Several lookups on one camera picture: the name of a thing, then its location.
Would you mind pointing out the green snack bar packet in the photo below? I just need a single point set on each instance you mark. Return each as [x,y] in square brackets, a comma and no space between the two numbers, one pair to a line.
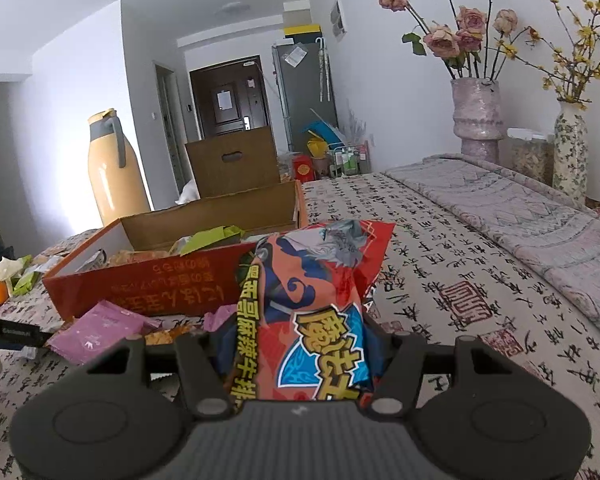
[210,240]

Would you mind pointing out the pink ceramic vase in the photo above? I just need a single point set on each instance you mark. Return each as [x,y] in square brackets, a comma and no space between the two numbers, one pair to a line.
[477,120]

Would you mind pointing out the red snack bag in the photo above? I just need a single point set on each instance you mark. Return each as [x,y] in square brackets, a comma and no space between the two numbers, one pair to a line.
[310,320]

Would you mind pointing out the grey refrigerator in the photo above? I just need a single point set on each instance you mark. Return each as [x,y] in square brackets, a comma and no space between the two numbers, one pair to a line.
[302,105]

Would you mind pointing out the grey folded blanket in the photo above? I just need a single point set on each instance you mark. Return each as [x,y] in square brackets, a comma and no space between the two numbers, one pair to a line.
[520,225]

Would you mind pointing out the blue plastic basin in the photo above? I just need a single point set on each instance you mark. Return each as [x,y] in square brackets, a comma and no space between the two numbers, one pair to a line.
[320,131]

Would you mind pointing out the red cardboard box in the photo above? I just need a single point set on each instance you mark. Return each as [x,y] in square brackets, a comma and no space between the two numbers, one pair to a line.
[155,285]

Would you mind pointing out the yellow black box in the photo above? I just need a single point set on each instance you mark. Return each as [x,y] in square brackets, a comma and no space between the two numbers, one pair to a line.
[302,32]

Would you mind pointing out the dried pink rose bouquet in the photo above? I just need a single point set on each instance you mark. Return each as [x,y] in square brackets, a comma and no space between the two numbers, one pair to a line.
[442,40]

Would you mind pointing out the pink snack packet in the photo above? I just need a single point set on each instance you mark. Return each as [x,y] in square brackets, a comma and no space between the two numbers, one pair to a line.
[220,317]
[97,332]

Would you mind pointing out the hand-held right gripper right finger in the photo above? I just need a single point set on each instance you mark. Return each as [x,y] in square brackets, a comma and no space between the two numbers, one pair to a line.
[402,365]

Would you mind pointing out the clear lidded jar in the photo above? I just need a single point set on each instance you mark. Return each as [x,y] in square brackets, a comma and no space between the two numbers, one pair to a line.
[530,160]

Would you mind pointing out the white plastic bag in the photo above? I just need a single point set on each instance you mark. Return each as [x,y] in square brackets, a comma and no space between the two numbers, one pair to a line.
[187,194]

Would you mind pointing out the yellow blossom branches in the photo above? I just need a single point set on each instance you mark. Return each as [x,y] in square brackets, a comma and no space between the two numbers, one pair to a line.
[580,45]

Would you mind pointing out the floral patterned vase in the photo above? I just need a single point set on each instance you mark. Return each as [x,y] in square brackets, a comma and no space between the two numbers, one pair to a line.
[570,160]

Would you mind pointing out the yellow thermos jug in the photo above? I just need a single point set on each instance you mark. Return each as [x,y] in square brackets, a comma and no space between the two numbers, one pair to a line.
[117,175]

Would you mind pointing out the dark brown door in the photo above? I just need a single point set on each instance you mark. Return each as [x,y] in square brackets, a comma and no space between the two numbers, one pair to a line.
[230,100]

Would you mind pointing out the yellow plastic container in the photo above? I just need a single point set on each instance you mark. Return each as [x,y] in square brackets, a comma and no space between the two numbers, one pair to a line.
[317,149]

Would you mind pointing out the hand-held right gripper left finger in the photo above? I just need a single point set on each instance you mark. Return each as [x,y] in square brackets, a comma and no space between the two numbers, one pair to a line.
[219,352]

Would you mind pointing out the white crumpled tissue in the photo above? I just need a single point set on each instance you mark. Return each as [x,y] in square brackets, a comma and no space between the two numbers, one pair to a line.
[5,270]

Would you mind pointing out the white paper note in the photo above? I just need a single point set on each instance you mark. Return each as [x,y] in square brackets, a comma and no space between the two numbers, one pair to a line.
[296,56]

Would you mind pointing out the red gift box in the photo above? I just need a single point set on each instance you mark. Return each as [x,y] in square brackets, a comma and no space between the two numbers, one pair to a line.
[302,167]

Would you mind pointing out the white folded umbrella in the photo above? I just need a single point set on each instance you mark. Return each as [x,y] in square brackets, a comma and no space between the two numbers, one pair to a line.
[322,70]

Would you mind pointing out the brown cardboard box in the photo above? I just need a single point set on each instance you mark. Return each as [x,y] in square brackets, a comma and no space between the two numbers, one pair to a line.
[230,170]

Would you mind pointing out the round ceiling lamp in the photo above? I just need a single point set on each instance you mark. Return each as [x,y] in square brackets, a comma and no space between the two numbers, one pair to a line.
[234,8]

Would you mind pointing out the small green packet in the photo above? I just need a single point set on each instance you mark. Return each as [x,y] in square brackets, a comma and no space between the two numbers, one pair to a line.
[25,277]

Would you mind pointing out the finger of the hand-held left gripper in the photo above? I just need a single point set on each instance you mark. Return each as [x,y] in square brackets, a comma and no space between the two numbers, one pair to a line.
[15,336]

